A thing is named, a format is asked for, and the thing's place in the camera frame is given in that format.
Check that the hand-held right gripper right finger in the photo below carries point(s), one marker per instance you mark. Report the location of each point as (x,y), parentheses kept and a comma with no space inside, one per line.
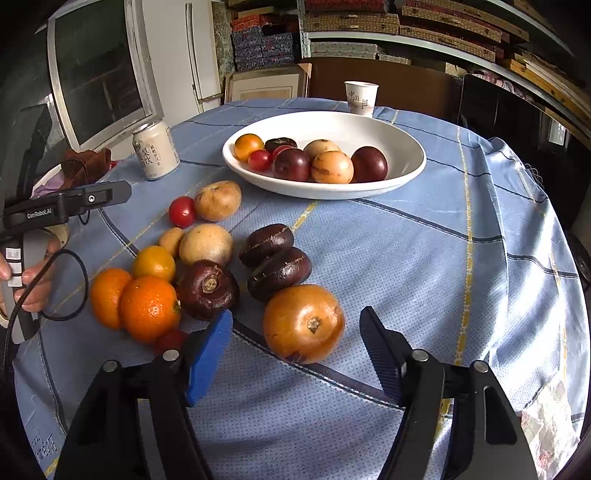
(383,355)

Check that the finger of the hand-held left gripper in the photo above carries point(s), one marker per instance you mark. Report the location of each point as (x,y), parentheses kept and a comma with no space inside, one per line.
(99,196)

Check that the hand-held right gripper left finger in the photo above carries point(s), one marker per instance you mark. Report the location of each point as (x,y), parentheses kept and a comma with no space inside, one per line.
(210,355)

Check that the dark purple mangosteen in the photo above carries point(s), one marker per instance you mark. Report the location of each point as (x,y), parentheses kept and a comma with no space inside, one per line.
(208,289)

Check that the small tan fruit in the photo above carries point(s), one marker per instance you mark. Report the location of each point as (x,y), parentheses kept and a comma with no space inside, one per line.
(170,241)

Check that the orange brown speckled fruit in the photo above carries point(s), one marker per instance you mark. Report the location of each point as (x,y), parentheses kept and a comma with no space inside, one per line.
(303,323)

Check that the small mandarin orange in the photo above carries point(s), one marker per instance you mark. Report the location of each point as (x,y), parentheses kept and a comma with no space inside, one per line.
(154,263)
(249,146)

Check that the dark purple wrinkled fruit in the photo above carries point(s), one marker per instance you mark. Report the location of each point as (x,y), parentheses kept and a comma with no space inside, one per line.
(279,273)
(266,244)
(280,141)

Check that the tan oval fruit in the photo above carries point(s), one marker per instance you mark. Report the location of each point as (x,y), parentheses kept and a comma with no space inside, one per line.
(218,200)

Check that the dark red plum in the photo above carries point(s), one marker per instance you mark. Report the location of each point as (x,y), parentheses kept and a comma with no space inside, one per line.
(291,165)
(369,164)

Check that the large tan round fruit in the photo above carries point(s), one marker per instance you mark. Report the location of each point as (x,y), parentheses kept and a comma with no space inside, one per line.
(332,167)

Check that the white oval plate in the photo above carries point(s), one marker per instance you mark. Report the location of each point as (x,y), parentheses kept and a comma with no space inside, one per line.
(397,152)

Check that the pale speckled round fruit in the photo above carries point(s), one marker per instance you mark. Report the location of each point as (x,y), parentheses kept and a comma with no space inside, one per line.
(322,146)

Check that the person's left hand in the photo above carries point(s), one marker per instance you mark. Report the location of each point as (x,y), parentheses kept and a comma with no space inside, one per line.
(40,281)

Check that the brown cloth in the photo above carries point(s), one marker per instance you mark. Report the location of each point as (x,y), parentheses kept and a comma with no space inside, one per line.
(85,164)

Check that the blue checked tablecloth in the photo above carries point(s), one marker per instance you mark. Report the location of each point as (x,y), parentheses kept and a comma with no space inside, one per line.
(415,300)

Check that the cream drink can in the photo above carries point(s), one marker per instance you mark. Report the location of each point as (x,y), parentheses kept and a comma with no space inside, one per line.
(155,150)

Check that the white framed window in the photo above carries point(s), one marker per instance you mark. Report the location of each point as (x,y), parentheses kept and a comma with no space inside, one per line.
(92,78)

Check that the crumpled white paper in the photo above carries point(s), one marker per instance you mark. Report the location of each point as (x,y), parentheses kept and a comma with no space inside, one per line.
(549,415)

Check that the white narrow panel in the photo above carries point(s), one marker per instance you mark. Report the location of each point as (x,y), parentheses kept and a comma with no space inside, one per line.
(203,50)

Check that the green mottled panel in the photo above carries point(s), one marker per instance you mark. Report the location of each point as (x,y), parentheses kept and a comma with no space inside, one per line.
(224,32)

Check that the stack of blue patterned boxes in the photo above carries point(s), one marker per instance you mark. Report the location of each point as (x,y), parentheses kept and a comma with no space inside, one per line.
(263,46)

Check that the orange patterned box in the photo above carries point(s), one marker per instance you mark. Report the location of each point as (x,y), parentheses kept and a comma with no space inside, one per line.
(249,21)

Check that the white paper cup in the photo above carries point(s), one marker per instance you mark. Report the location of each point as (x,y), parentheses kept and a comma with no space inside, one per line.
(361,98)

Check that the black glossy panel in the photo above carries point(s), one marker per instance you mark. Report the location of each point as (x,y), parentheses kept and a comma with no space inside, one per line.
(508,120)

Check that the dark wooden chair back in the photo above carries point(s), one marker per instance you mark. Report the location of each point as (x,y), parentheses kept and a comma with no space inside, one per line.
(406,87)

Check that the white metal shelf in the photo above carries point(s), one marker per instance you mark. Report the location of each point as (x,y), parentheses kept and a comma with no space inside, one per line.
(341,36)

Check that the pink floral cloth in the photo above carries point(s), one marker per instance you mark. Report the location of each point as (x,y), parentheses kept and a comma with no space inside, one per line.
(501,85)

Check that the stack of patterned flat boxes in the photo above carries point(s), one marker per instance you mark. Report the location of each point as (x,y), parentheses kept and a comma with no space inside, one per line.
(351,21)

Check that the wooden picture frame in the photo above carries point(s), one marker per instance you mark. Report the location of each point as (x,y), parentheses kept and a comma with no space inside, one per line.
(268,83)

